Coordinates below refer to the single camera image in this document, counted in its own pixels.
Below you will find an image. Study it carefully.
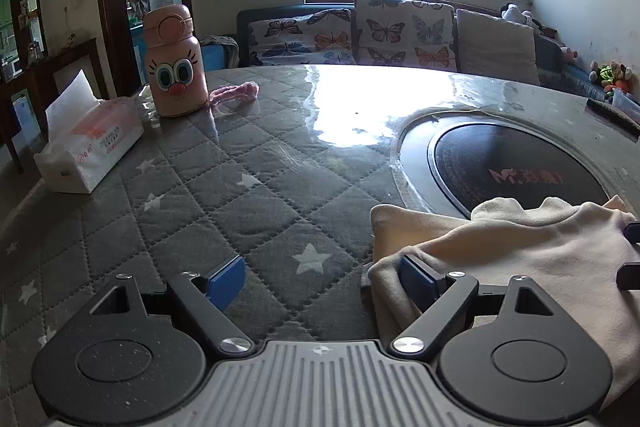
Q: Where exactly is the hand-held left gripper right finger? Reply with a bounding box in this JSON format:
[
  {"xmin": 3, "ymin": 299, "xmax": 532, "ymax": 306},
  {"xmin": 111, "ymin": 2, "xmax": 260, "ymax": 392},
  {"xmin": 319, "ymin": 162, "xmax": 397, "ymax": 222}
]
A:
[{"xmin": 391, "ymin": 254, "xmax": 556, "ymax": 358}]

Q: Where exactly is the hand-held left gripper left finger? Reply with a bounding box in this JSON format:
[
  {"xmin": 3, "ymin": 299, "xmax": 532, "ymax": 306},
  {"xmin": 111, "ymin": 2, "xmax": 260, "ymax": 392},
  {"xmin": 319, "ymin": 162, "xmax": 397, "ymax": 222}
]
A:
[{"xmin": 89, "ymin": 256, "xmax": 255, "ymax": 358}]

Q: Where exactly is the cream cloth garment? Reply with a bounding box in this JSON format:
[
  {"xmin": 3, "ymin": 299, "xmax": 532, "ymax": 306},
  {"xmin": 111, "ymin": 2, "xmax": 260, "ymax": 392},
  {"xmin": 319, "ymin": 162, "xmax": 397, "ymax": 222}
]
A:
[{"xmin": 361, "ymin": 194, "xmax": 640, "ymax": 408}]

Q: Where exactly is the grey cloth on sofa arm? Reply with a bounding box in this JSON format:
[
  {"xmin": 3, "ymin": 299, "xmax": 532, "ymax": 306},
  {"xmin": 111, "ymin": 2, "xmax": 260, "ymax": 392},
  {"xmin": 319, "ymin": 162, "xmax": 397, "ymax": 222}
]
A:
[{"xmin": 200, "ymin": 36, "xmax": 240, "ymax": 58}]

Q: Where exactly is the grey quilted star tablecloth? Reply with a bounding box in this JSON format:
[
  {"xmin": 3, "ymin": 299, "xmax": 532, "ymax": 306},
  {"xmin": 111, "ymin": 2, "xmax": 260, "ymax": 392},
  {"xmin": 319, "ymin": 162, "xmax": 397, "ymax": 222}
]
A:
[{"xmin": 0, "ymin": 64, "xmax": 640, "ymax": 427}]

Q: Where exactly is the black remote control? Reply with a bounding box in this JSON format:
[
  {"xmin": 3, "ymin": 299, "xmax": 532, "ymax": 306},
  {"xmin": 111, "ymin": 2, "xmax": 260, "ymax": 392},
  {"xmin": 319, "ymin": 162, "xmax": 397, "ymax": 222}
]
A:
[{"xmin": 586, "ymin": 97, "xmax": 640, "ymax": 130}]

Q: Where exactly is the clear plastic storage box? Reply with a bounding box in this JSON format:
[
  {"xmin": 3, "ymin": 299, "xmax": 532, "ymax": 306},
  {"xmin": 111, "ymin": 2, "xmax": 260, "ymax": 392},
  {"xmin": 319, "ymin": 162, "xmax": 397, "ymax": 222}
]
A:
[{"xmin": 612, "ymin": 87, "xmax": 640, "ymax": 124}]

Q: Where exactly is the round black built-in stove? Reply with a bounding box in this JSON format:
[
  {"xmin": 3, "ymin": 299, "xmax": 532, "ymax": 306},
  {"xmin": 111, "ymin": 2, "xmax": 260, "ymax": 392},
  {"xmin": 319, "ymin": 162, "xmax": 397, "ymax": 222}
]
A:
[{"xmin": 392, "ymin": 107, "xmax": 640, "ymax": 222}]

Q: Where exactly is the pile of colourful plush toys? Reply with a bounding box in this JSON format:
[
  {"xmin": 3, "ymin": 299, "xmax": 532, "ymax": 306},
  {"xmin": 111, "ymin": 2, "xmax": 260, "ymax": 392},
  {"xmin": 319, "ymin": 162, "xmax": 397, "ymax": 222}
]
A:
[{"xmin": 590, "ymin": 61, "xmax": 634, "ymax": 94}]

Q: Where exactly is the white tissue pack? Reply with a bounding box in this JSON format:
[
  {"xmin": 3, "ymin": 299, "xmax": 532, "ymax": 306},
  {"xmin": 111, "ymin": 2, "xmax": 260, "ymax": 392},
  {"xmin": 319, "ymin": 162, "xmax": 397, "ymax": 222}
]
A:
[{"xmin": 34, "ymin": 69, "xmax": 146, "ymax": 194}]

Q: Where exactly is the blue sofa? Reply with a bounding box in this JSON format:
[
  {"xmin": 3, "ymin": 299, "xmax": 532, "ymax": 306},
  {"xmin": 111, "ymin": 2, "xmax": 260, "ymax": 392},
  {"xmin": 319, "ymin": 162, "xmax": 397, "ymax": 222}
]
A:
[{"xmin": 202, "ymin": 4, "xmax": 640, "ymax": 108}]

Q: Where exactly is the pink cartoon face bottle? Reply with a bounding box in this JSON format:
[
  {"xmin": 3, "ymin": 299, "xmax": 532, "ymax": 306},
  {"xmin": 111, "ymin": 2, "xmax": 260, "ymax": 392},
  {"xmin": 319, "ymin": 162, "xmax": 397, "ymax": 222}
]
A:
[{"xmin": 143, "ymin": 4, "xmax": 209, "ymax": 118}]

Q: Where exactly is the plain beige cushion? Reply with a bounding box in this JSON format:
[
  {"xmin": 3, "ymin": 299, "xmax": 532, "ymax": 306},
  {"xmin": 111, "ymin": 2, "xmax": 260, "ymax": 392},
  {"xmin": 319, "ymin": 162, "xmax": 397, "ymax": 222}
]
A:
[{"xmin": 456, "ymin": 8, "xmax": 541, "ymax": 86}]

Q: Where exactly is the square butterfly print pillow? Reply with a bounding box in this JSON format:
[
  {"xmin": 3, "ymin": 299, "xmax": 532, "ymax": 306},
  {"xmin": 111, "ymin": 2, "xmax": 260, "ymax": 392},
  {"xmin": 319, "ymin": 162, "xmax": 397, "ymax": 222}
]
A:
[{"xmin": 353, "ymin": 0, "xmax": 458, "ymax": 72}]

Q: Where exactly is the blue box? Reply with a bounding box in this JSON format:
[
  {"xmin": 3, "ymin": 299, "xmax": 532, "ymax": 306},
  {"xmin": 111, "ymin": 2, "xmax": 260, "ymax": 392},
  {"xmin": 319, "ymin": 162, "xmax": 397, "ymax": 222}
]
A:
[{"xmin": 131, "ymin": 19, "xmax": 151, "ymax": 85}]

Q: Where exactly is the white plush toy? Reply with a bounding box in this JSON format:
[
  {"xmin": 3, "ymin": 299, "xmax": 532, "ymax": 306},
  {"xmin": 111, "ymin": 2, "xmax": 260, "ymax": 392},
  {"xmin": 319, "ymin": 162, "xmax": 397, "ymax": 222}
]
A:
[{"xmin": 501, "ymin": 3, "xmax": 534, "ymax": 26}]

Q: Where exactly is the wide butterfly print pillow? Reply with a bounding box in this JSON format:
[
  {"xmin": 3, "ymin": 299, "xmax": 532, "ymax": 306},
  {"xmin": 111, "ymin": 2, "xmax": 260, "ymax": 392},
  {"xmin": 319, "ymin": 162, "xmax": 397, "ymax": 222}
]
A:
[{"xmin": 248, "ymin": 8, "xmax": 353, "ymax": 68}]

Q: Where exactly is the dark wooden cabinet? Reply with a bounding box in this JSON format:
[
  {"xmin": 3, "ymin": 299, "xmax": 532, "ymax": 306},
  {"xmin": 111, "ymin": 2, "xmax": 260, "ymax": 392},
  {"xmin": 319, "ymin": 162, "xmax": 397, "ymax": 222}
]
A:
[{"xmin": 0, "ymin": 38, "xmax": 99, "ymax": 174}]

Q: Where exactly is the pink fuzzy strap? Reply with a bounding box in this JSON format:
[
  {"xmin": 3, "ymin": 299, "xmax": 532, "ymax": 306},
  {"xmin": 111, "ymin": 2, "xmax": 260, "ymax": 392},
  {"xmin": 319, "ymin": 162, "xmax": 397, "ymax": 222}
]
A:
[{"xmin": 207, "ymin": 82, "xmax": 260, "ymax": 108}]

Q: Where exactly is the dark wooden door frame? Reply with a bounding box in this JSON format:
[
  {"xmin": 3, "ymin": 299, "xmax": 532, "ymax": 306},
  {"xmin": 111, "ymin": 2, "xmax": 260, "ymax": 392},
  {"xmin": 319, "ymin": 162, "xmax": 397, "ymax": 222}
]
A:
[{"xmin": 94, "ymin": 0, "xmax": 194, "ymax": 98}]

